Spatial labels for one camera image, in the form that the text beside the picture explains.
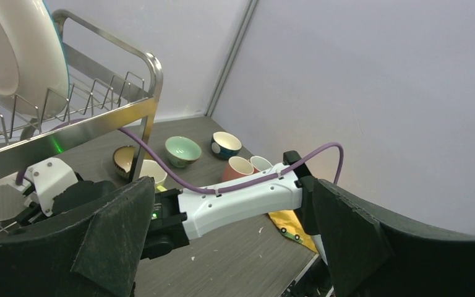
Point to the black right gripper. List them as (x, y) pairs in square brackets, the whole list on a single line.
[(91, 245)]

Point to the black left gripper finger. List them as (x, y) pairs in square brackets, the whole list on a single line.
[(373, 251)]

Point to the light green mug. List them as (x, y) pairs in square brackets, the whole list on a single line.
[(152, 169)]

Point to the watermelon pattern plate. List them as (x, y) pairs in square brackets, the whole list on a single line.
[(34, 75)]

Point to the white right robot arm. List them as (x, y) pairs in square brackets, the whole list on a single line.
[(283, 191)]

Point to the metal dish rack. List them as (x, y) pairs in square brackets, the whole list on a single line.
[(99, 102)]

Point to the yellow cartoon cloth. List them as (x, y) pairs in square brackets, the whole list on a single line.
[(289, 226)]

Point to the brown bowl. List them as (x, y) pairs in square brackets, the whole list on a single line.
[(122, 159)]

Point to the mint green bowl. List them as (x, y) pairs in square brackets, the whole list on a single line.
[(182, 151)]

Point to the dark blue bowl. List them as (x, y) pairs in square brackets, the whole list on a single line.
[(225, 145)]

